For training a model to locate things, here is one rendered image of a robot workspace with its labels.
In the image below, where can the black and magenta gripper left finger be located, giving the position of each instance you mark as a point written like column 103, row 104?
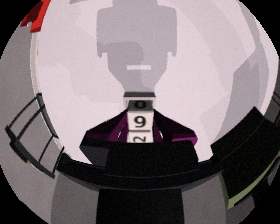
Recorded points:
column 110, row 129

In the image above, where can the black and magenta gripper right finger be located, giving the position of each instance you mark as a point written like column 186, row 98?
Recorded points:
column 170, row 130

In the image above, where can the white cube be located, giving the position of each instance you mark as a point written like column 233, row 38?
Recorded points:
column 140, row 114
column 139, row 135

